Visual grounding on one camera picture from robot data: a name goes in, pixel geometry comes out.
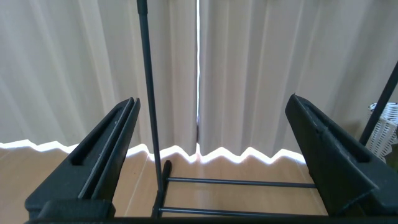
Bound black clothes rack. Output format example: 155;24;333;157
136;0;398;218

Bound white laundry basket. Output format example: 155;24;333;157
366;102;398;163

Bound beige curtain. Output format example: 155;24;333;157
0;0;398;158

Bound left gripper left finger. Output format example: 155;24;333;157
24;97;141;219

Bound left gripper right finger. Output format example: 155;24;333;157
285;93;398;217

